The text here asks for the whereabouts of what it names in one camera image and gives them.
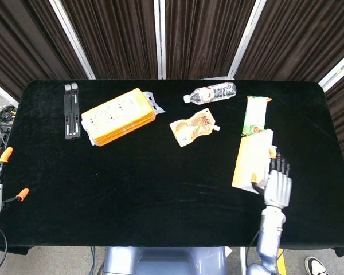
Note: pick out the white book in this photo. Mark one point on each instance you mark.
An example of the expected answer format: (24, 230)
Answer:
(250, 163)

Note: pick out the orange spouted drink pouch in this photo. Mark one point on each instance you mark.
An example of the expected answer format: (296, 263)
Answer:
(193, 127)

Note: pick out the yellow snack package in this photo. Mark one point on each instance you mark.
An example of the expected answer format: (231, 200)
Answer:
(119, 117)

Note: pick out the black tablecloth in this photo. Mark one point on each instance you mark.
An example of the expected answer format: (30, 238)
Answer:
(74, 186)

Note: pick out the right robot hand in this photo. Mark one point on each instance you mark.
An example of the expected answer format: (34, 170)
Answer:
(278, 189)

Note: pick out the clear plastic water bottle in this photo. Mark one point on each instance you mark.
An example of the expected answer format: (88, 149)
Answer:
(210, 93)

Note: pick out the dark brown curtain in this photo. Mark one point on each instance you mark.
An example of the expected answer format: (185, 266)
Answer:
(117, 37)

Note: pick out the black white sneaker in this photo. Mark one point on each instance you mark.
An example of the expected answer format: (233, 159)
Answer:
(316, 266)

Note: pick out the black folding stand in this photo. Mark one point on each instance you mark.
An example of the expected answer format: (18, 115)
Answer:
(72, 111)

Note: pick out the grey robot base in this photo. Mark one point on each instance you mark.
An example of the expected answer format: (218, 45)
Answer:
(164, 260)

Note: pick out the green white snack packet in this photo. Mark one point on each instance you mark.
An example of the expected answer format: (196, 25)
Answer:
(255, 114)

